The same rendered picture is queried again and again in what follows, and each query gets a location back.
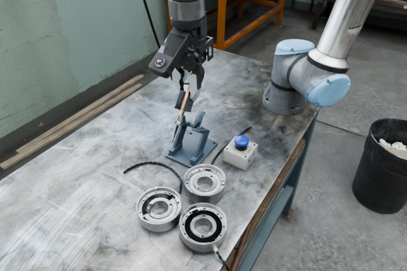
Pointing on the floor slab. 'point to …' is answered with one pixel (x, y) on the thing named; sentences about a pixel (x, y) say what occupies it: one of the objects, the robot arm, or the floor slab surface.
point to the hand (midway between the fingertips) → (186, 97)
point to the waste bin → (383, 168)
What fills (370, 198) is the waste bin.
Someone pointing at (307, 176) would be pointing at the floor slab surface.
